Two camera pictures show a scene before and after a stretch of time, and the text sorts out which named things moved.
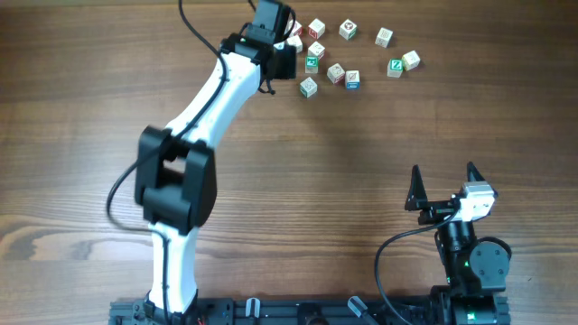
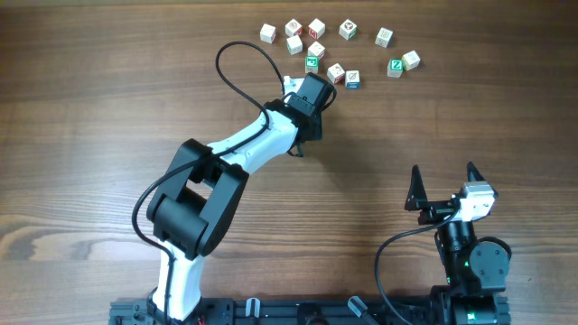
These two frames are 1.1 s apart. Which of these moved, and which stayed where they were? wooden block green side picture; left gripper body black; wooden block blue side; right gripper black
Moved: left gripper body black
Stayed: wooden block green side picture; right gripper black; wooden block blue side
